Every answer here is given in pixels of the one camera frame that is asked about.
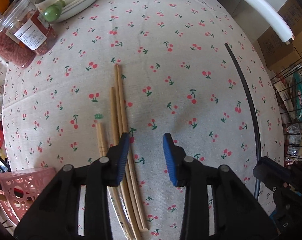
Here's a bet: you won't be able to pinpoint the black chopstick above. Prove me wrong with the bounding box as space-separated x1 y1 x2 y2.
220 42 261 199

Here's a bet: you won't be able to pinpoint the wooden chopstick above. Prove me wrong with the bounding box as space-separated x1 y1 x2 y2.
110 87 142 239
115 63 148 232
112 64 148 239

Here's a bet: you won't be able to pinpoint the disposable chopsticks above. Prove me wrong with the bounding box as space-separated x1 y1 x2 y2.
96 121 133 239

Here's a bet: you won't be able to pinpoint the cherry print tablecloth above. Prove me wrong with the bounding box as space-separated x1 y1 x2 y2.
0 0 284 239

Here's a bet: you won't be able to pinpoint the pink perforated utensil basket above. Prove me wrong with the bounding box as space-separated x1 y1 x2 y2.
0 167 56 226

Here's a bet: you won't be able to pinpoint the brown cardboard box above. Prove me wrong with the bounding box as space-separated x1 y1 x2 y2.
258 0 302 73

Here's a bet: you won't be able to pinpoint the goji berry jar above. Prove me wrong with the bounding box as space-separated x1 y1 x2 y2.
0 13 35 68

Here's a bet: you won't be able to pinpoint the green jade ornament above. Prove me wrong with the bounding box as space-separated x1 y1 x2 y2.
43 0 66 22

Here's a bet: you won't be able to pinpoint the labelled snack jar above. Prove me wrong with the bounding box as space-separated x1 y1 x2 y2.
2 0 58 56

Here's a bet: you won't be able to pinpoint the black wire rack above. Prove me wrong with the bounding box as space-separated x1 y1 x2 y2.
271 56 302 165

